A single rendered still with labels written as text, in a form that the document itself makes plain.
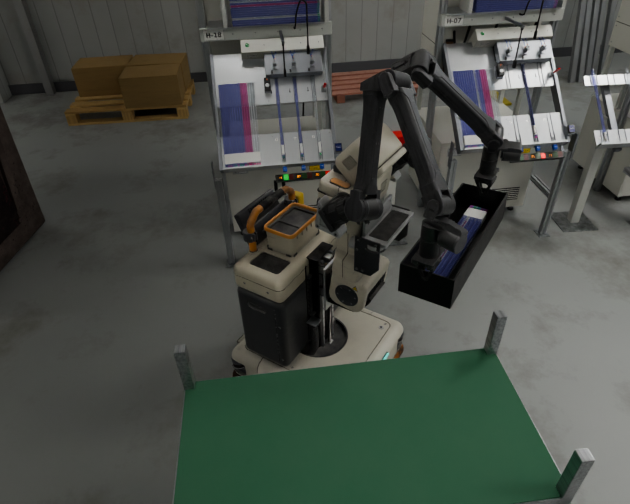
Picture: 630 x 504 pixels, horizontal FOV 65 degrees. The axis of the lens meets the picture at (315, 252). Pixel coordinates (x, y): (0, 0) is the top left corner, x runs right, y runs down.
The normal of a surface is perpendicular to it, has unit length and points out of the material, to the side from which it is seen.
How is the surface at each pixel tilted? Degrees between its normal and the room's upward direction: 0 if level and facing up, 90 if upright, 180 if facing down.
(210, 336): 0
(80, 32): 90
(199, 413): 0
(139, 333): 0
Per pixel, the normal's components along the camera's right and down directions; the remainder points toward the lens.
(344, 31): 0.13, 0.60
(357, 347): -0.03, -0.79
